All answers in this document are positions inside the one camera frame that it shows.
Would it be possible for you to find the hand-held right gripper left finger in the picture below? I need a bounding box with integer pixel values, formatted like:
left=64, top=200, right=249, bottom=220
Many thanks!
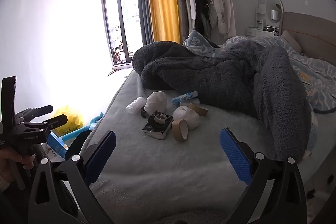
left=28, top=130, right=117, bottom=224

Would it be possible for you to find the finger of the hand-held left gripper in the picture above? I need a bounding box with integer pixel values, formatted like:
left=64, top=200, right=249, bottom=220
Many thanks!
left=39, top=114, right=68, bottom=132
left=31, top=105, right=54, bottom=117

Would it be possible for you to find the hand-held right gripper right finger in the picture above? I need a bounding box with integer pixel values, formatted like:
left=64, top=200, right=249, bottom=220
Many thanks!
left=219, top=127, right=307, bottom=224

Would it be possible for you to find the black box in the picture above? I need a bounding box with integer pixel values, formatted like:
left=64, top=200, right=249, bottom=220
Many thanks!
left=142, top=110, right=173, bottom=140

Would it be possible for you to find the brown cardboard tape core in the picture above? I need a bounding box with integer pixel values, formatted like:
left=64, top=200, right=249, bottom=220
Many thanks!
left=171, top=118, right=189, bottom=142
left=188, top=102, right=208, bottom=117

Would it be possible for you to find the white bubble wrap wad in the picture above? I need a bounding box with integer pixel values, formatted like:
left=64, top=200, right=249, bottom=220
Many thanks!
left=125, top=96, right=147, bottom=115

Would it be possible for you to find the white cloth bundle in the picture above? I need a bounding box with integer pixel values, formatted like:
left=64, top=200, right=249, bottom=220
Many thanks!
left=172, top=105, right=200, bottom=130

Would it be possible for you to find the blue tissue packet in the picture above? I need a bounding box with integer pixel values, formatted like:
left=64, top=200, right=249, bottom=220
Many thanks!
left=171, top=91, right=198, bottom=106

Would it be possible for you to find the person's left hand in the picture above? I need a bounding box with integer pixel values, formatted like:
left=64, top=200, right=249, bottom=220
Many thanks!
left=0, top=147, right=35, bottom=182

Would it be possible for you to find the yellow plastic bag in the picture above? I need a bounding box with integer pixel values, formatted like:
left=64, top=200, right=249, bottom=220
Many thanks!
left=52, top=105, right=84, bottom=135

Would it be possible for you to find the light blue plastic piece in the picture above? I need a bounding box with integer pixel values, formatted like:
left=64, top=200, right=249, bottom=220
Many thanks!
left=89, top=112, right=106, bottom=132

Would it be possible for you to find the bed with grey sheet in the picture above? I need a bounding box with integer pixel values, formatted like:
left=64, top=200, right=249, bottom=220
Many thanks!
left=87, top=70, right=336, bottom=224

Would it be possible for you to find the dark grey fleece blanket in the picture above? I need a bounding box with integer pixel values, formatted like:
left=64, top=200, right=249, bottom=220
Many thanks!
left=131, top=40, right=319, bottom=161

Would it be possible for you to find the blue patterned quilt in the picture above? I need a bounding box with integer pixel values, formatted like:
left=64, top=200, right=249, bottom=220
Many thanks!
left=183, top=30, right=336, bottom=114

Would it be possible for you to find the white dresser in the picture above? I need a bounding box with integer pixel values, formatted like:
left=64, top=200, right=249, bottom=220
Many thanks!
left=246, top=26, right=280, bottom=38

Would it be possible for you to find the beige pillow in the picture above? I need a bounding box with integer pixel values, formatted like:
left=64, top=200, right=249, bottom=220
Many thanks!
left=281, top=30, right=302, bottom=54

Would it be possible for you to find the glass sliding door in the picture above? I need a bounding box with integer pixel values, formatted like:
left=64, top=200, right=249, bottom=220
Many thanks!
left=100, top=0, right=139, bottom=65

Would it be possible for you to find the pale pink hanging garment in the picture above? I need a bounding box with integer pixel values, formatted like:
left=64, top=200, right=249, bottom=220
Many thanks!
left=223, top=0, right=237, bottom=38

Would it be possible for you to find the white shelf organizer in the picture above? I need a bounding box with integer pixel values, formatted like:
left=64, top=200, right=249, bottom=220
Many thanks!
left=256, top=4, right=267, bottom=28

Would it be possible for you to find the beige upholstered headboard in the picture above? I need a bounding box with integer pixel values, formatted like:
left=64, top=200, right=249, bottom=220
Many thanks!
left=279, top=11, right=336, bottom=67

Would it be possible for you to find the silver table lamp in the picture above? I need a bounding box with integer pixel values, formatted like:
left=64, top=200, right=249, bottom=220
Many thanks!
left=270, top=9, right=278, bottom=30

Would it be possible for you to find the white hanging garment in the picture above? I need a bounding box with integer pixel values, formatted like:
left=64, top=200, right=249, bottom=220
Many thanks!
left=184, top=0, right=197, bottom=30

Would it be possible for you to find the white hanging jacket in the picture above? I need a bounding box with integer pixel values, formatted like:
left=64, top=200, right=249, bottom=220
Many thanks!
left=199, top=0, right=226, bottom=34

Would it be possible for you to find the round white mirror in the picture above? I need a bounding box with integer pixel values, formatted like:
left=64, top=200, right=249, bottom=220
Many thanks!
left=266, top=0, right=284, bottom=21

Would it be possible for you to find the black cable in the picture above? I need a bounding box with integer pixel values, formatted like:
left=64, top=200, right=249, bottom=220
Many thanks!
left=314, top=106, right=336, bottom=115

